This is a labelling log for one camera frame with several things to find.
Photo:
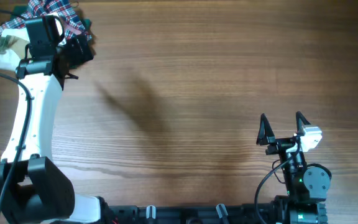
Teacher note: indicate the dark green folded cloth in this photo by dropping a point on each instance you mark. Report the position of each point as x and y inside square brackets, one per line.
[20, 9]

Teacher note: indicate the plaid flannel shirt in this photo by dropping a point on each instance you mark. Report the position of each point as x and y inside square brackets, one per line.
[62, 8]

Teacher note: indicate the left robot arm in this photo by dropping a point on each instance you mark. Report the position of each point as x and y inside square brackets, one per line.
[32, 188]

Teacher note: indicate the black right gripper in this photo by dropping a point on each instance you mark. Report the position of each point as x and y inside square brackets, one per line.
[282, 144]

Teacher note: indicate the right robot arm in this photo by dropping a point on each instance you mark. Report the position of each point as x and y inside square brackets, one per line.
[306, 184]

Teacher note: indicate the white baby shirt tan sleeves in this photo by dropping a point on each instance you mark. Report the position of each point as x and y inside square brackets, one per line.
[13, 39]

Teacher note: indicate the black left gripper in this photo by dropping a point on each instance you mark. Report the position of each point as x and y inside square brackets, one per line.
[78, 58]

